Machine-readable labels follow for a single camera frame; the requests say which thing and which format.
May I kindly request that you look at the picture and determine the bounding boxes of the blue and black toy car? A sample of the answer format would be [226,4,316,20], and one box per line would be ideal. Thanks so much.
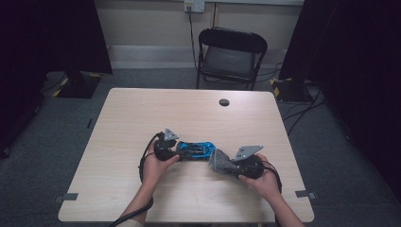
[175,140,218,162]

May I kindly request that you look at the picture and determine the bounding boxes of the person's left hand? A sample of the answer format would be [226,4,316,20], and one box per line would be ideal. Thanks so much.
[142,140,181,191]

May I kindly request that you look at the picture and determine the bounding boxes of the black wall socket cable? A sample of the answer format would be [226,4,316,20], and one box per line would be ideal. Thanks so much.
[187,5,200,73]

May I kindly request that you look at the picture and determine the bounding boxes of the black yellow-taped stand base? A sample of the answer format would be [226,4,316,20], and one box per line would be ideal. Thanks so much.
[270,77,314,103]

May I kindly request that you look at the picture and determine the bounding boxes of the grey tape strip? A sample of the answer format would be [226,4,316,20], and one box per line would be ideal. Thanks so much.
[294,189,318,201]
[52,192,79,203]

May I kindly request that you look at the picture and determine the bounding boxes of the left hand-held gripper cable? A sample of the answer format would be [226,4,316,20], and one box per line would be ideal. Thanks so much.
[108,131,165,227]

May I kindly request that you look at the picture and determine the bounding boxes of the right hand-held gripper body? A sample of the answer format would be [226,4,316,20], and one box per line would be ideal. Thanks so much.
[232,145,266,181]

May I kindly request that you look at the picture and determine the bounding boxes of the black stand base plate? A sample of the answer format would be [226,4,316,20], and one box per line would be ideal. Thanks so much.
[56,70,104,99]

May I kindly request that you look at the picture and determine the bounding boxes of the black folding chair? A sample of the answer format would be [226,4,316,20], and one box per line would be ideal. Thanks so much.
[196,26,269,92]

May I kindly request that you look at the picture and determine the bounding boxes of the black floor cables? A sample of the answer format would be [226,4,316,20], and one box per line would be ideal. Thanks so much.
[281,83,326,137]

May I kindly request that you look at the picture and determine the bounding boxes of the wide black curtain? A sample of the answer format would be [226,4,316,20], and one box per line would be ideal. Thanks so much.
[0,0,113,159]

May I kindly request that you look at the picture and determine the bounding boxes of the white wall socket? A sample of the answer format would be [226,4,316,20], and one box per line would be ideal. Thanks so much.
[183,0,206,14]

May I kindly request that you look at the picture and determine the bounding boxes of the person's right hand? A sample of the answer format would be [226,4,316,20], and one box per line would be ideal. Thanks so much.
[237,153,282,203]

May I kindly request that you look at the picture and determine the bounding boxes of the tall black curtain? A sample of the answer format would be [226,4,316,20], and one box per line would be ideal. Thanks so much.
[278,0,401,204]

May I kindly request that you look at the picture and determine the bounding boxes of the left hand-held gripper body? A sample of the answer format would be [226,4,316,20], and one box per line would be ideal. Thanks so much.
[153,127,180,163]

